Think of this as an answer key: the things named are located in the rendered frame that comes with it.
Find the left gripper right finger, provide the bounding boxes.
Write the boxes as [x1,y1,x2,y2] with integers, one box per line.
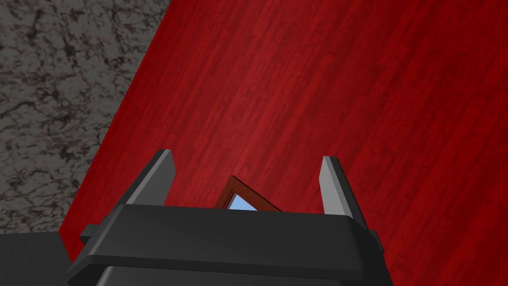
[319,156,368,230]

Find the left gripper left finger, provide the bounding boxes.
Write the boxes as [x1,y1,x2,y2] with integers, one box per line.
[115,149,177,207]

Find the brown framed window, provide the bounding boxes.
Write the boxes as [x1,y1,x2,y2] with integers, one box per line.
[214,175,283,213]

